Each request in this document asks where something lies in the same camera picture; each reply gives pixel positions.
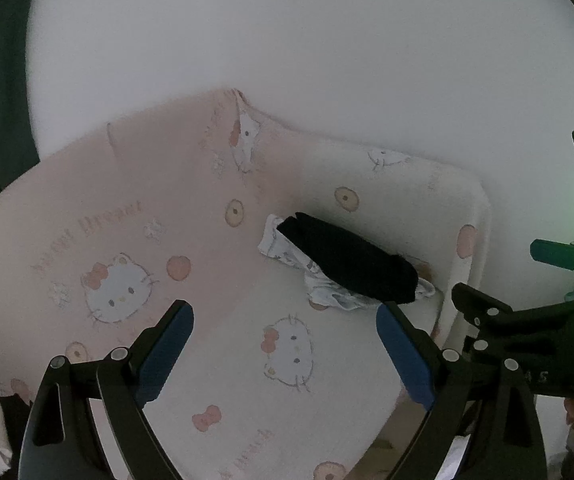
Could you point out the folded black garment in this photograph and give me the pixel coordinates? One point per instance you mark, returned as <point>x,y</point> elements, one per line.
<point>14,420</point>

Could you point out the black garment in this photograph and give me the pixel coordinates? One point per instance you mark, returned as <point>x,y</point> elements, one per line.
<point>352,260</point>
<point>14,420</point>

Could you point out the pink cat-print blanket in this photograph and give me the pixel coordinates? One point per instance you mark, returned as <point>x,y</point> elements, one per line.
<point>167,185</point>

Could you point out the white printed blue-piped pajama garment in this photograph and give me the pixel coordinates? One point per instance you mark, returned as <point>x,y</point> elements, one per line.
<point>327,295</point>

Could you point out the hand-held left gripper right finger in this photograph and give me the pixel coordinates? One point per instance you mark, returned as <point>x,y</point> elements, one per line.
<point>407,360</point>

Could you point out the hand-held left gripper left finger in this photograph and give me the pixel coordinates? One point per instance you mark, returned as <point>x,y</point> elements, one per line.
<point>164,355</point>

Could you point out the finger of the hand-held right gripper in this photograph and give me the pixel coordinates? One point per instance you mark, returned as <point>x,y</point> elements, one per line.
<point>487,310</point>
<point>557,255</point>

